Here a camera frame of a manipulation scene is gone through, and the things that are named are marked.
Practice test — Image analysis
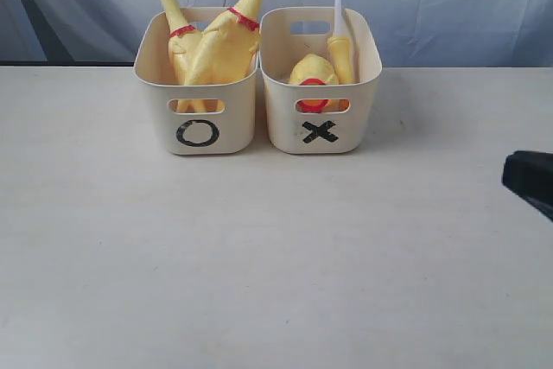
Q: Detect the chicken head with white tube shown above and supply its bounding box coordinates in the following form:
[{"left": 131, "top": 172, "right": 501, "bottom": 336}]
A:
[{"left": 327, "top": 0, "right": 356, "bottom": 85}]

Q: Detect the whole yellow rubber chicken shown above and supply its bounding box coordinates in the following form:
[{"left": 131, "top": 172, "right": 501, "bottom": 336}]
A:
[
  {"left": 160, "top": 0, "right": 201, "bottom": 86},
  {"left": 184, "top": 0, "right": 263, "bottom": 86}
]

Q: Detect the cream bin marked X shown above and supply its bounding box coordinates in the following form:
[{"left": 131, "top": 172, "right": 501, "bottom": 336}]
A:
[{"left": 259, "top": 6, "right": 382, "bottom": 154}]

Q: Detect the cream bin marked O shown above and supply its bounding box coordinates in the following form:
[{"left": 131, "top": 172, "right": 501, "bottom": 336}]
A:
[{"left": 134, "top": 12, "right": 258, "bottom": 156}]

